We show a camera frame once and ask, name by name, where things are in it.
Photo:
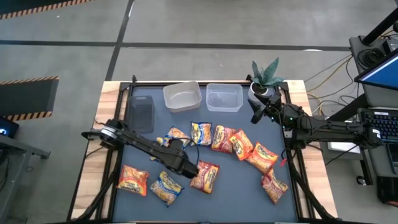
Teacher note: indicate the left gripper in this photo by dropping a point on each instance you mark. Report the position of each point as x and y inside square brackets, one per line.
[177, 161]

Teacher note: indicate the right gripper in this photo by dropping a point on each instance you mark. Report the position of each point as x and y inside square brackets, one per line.
[274, 109]

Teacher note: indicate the red Maruchan noodle pack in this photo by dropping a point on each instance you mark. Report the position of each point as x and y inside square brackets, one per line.
[206, 179]
[274, 186]
[221, 139]

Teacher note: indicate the orange Maruchan noodle pack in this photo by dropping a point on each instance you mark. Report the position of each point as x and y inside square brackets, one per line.
[133, 180]
[262, 158]
[241, 145]

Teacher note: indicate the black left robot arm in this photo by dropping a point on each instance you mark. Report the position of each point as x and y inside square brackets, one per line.
[136, 143]

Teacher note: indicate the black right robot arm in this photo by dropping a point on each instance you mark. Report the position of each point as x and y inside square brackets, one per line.
[326, 130]

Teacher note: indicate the white plant pot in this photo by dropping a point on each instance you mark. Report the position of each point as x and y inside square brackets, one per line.
[252, 92]

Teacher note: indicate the green snake plant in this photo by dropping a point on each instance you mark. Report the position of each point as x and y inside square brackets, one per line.
[267, 74]

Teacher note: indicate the clear plastic bin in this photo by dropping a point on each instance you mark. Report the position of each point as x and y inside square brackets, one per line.
[224, 99]

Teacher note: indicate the blue-grey table mat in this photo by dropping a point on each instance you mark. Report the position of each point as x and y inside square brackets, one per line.
[230, 199]

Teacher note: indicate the red tag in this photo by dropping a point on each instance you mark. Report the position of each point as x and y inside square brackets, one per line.
[283, 162]

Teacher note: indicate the white plastic bin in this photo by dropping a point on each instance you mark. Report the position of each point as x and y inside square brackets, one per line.
[182, 98]

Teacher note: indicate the dark grey translucent bin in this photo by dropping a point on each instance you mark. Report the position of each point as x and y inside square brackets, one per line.
[141, 115]

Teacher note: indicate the white labelled sheet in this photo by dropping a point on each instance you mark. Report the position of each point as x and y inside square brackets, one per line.
[339, 147]

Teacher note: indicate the black diagonal stand bar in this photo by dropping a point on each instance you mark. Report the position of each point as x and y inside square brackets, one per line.
[348, 109]

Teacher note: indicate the grey equipment cart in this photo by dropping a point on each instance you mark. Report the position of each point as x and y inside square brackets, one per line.
[379, 99]

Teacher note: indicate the black caster wheel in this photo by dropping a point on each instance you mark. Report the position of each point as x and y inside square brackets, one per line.
[360, 180]

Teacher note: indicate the backlit black keyboard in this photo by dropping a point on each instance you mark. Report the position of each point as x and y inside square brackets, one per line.
[384, 124]

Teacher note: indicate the computer monitor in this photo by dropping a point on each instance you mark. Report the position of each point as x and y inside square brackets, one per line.
[384, 74]

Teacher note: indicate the black phone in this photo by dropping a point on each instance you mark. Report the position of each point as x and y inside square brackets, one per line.
[393, 158]

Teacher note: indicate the black pole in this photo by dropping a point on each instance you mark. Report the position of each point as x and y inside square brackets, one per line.
[381, 27]

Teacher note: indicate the black box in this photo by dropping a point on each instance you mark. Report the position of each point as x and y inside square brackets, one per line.
[387, 189]

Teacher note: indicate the grey side table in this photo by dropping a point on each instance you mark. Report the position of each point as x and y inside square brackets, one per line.
[18, 146]

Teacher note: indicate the black hazard-striped floor mat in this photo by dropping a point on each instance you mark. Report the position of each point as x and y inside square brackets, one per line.
[28, 96]
[18, 4]

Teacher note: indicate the black device with blue light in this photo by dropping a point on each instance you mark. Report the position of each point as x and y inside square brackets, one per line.
[7, 129]

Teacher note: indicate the black aluminium table frame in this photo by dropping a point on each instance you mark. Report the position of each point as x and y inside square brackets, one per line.
[126, 86]

